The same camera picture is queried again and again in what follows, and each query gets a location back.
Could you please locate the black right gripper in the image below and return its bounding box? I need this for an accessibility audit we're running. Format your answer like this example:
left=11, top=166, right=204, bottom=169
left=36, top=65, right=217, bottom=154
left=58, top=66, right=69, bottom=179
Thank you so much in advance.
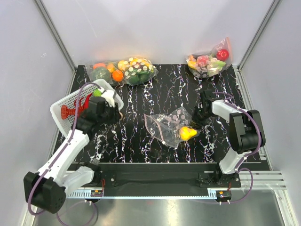
left=188, top=106, right=213, bottom=129

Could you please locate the green toy lime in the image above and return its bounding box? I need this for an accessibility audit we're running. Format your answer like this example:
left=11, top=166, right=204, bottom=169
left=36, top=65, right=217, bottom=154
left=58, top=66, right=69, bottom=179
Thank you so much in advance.
left=93, top=89, right=102, bottom=97

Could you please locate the yellow toy pear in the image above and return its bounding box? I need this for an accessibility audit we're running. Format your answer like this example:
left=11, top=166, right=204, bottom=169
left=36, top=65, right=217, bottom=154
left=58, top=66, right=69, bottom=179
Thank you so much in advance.
left=179, top=127, right=198, bottom=141

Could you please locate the clear zip top bag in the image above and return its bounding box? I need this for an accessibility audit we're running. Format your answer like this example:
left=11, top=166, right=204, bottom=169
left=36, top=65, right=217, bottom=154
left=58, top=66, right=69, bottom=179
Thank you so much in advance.
left=144, top=107, right=200, bottom=148

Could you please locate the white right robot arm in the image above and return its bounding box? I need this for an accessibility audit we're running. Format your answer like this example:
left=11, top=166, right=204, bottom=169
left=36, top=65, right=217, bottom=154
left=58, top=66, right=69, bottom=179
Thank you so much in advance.
left=191, top=90, right=266, bottom=187

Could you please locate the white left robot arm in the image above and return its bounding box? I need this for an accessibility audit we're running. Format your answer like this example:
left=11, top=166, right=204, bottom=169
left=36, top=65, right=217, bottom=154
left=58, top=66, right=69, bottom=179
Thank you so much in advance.
left=24, top=95, right=122, bottom=215

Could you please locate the left bag of fake food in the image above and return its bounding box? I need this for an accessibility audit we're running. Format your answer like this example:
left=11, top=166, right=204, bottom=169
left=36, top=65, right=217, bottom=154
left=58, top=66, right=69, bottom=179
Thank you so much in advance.
left=86, top=62, right=125, bottom=86

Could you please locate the bag of fake food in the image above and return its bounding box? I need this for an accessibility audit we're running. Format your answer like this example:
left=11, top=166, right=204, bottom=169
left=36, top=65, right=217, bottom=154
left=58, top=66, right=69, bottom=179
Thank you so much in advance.
left=186, top=37, right=233, bottom=78
left=117, top=57, right=158, bottom=86
left=86, top=62, right=125, bottom=86

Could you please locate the middle bag of fake food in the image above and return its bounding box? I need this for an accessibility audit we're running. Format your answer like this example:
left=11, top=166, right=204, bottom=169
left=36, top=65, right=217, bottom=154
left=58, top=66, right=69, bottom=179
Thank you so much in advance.
left=117, top=57, right=158, bottom=86

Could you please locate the right bag of fake food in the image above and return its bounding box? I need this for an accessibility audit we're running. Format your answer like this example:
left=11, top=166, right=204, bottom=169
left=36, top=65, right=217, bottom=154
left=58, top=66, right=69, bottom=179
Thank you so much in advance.
left=186, top=37, right=233, bottom=78

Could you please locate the red toy lobster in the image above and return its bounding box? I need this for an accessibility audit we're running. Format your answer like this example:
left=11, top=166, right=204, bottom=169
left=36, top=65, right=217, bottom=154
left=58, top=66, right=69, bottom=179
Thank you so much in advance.
left=61, top=93, right=92, bottom=120

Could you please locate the orange toy orange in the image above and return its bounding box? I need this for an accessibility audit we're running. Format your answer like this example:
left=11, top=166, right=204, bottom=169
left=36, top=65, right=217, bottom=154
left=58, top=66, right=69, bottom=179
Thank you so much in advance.
left=111, top=70, right=124, bottom=82

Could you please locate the green toy pumpkin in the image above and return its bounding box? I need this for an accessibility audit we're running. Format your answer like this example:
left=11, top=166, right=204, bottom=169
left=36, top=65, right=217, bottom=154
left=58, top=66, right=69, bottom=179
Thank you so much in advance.
left=92, top=67, right=111, bottom=81

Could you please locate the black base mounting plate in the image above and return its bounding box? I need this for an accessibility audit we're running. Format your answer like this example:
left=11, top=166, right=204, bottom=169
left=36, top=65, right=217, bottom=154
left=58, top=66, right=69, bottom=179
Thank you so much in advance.
left=74, top=162, right=243, bottom=197

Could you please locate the red toy apple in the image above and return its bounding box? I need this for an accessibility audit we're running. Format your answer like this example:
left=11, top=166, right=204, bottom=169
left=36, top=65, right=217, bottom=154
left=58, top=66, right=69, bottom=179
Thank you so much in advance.
left=216, top=49, right=230, bottom=62

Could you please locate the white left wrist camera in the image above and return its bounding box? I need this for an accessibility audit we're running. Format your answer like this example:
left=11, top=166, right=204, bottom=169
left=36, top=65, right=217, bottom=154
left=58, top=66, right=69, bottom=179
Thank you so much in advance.
left=101, top=90, right=116, bottom=107

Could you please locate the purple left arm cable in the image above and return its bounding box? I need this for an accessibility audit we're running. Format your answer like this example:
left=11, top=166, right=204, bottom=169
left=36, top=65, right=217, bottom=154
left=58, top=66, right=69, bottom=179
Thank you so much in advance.
left=27, top=82, right=104, bottom=226

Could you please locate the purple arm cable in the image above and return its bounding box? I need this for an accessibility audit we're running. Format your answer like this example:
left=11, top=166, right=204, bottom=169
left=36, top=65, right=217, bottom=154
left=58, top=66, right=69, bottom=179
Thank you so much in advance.
left=27, top=82, right=104, bottom=226
left=215, top=91, right=263, bottom=204

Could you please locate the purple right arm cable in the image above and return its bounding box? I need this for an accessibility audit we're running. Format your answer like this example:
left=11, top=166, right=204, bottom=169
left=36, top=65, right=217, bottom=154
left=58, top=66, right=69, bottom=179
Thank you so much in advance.
left=215, top=91, right=263, bottom=204

